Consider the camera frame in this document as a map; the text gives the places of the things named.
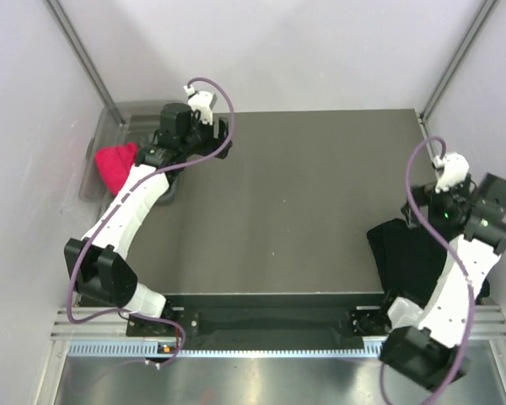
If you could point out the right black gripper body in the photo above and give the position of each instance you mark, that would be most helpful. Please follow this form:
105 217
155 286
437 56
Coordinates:
441 205

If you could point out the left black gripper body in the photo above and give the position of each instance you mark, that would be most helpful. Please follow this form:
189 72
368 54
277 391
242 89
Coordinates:
201 141

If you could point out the black t shirt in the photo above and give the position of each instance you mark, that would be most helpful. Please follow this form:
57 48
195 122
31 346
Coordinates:
409 261

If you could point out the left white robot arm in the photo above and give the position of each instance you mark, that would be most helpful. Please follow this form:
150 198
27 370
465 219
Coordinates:
97 263

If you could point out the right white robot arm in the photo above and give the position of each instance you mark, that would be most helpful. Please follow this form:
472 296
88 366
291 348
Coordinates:
427 343

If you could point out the grey plastic bin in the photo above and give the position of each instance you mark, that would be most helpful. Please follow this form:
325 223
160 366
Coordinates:
141 120

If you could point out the pink t shirt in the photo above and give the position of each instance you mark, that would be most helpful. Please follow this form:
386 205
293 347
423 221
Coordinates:
114 164

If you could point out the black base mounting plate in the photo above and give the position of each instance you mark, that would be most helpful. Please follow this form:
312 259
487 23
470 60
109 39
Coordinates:
203 314

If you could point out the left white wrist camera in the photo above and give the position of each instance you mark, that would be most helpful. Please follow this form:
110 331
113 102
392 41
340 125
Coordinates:
201 103

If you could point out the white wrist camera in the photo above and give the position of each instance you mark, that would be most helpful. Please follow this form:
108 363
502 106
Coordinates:
451 169
201 103

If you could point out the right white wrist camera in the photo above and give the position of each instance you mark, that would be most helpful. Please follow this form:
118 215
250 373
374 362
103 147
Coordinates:
451 169

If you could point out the left aluminium frame post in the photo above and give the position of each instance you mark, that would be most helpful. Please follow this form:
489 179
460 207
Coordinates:
59 14

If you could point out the aluminium frame post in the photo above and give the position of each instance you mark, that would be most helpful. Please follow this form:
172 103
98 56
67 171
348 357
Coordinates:
59 14
484 12

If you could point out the grey slotted cable duct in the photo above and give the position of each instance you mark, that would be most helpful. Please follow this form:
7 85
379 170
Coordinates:
151 349

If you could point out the right aluminium frame post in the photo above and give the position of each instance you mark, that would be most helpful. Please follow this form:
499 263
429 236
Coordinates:
484 12

